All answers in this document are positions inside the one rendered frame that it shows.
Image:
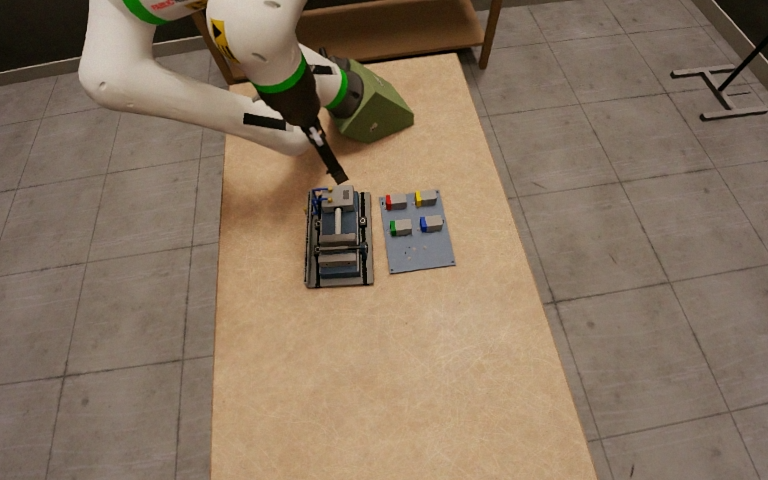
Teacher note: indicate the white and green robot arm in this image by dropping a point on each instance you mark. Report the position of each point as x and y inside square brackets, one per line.
[119, 72]

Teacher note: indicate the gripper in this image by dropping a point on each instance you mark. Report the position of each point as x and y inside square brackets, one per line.
[305, 119]

